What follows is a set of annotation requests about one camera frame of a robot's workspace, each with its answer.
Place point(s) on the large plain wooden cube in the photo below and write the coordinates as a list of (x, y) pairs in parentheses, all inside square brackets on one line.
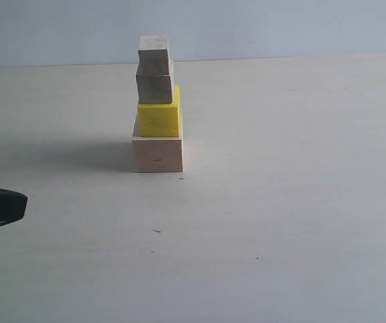
[(158, 154)]

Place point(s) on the yellow wooden cube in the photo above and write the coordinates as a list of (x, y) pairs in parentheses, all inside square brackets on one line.
[(161, 120)]

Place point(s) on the medium plain wooden cube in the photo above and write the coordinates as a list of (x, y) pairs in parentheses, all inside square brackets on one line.
[(155, 89)]

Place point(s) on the small plain wooden cube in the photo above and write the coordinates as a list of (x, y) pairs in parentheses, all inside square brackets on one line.
[(153, 52)]

